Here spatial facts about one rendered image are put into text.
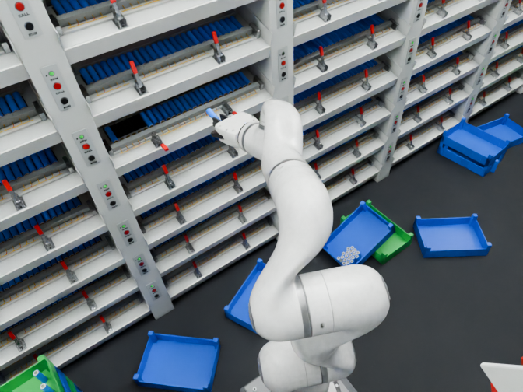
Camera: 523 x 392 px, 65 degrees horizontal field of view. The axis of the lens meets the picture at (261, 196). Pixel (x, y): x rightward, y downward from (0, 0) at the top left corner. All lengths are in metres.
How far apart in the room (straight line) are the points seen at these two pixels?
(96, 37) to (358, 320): 0.90
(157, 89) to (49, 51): 0.31
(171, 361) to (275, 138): 1.25
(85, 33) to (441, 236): 1.81
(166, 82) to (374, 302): 0.90
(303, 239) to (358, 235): 1.48
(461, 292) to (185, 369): 1.25
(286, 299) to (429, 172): 2.03
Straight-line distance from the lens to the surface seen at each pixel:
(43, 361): 1.53
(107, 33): 1.18
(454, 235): 2.30
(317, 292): 0.66
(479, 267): 2.23
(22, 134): 1.26
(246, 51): 1.41
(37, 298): 1.65
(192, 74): 1.32
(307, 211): 0.63
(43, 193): 1.36
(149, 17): 1.22
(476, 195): 2.55
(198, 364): 1.86
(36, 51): 1.14
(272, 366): 1.02
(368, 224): 2.11
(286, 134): 0.87
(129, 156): 1.37
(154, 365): 1.91
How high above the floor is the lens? 1.70
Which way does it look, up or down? 46 degrees down
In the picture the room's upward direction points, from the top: 5 degrees counter-clockwise
